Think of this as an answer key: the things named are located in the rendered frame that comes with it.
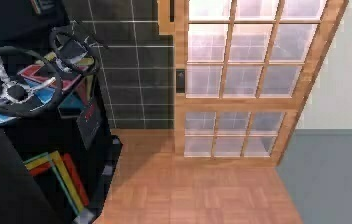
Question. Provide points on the wooden glass-paned door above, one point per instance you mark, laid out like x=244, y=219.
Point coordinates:
x=180, y=106

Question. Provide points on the small black steering wheel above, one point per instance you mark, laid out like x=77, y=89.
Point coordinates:
x=54, y=35

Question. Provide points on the large black steering wheel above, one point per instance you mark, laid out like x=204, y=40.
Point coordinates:
x=15, y=91

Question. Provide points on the black arcade racing cabinet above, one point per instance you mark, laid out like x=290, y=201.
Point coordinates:
x=14, y=180

